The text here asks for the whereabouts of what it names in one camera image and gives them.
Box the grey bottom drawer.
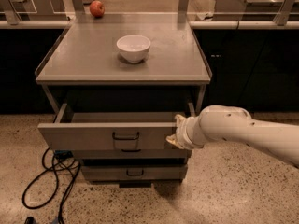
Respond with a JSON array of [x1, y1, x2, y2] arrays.
[[81, 165, 188, 182]]

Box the blue power adapter box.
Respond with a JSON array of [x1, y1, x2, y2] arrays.
[[54, 150, 73, 159]]

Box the white ceramic bowl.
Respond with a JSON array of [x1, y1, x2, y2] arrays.
[[117, 35, 151, 63]]

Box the white counter rail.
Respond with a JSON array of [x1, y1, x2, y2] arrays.
[[0, 21, 299, 30]]

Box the grey metal drawer cabinet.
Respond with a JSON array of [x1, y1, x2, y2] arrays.
[[36, 13, 211, 186]]

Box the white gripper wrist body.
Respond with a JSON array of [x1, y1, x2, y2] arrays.
[[175, 117, 207, 150]]

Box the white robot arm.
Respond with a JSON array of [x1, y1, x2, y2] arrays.
[[166, 105, 299, 167]]

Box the grey top drawer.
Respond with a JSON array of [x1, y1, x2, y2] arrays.
[[36, 102, 197, 151]]

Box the red apple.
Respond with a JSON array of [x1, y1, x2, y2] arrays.
[[89, 0, 105, 18]]

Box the black shoe tip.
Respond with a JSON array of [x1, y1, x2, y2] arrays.
[[24, 217, 37, 224]]

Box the steel background table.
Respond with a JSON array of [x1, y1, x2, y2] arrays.
[[213, 0, 284, 21]]

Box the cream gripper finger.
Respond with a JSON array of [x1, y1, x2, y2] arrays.
[[175, 114, 186, 126], [166, 134, 182, 149]]

